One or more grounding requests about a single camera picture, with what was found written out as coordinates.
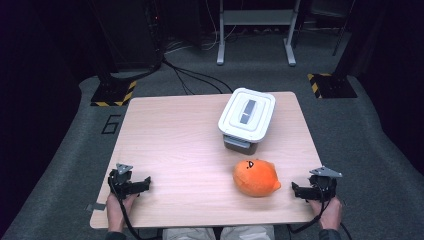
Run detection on orange plush toy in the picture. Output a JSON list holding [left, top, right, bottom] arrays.
[[232, 158, 282, 199]]

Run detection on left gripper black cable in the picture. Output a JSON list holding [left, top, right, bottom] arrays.
[[107, 179, 145, 240]]

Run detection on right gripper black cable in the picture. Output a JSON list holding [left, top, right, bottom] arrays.
[[286, 185, 354, 240]]

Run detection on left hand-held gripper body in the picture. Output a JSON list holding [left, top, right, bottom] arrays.
[[107, 162, 135, 200]]

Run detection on grey tape piece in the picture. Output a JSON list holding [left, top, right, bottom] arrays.
[[84, 201, 108, 213]]

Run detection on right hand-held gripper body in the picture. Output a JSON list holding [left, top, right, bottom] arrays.
[[307, 165, 343, 203]]

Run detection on transparent brown storage container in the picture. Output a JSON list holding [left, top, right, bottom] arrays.
[[222, 132, 260, 156]]

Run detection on black equipment cabinet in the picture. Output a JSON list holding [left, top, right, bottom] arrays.
[[89, 0, 165, 74]]

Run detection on person's left leg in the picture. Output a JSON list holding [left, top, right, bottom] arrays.
[[161, 227, 218, 240]]

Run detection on person's right leg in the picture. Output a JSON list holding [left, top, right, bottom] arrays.
[[219, 225, 276, 240]]

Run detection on person's leg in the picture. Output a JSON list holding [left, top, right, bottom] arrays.
[[161, 227, 218, 240], [219, 225, 276, 240]]

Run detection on person's left hand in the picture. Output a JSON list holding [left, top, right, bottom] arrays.
[[105, 191, 138, 233]]

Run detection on black floor cables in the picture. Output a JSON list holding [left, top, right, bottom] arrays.
[[162, 55, 234, 96]]

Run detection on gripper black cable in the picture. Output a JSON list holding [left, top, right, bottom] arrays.
[[286, 185, 354, 240], [107, 179, 145, 240]]

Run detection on white container lid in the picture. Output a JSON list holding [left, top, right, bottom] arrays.
[[217, 87, 277, 144]]

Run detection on white metal desk frame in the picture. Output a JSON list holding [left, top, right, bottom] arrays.
[[216, 0, 302, 67]]

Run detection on black stand base striped edge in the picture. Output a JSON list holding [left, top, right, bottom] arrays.
[[90, 71, 138, 108], [306, 68, 359, 100]]

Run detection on person's right hand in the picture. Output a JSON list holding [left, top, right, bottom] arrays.
[[307, 195, 344, 232]]

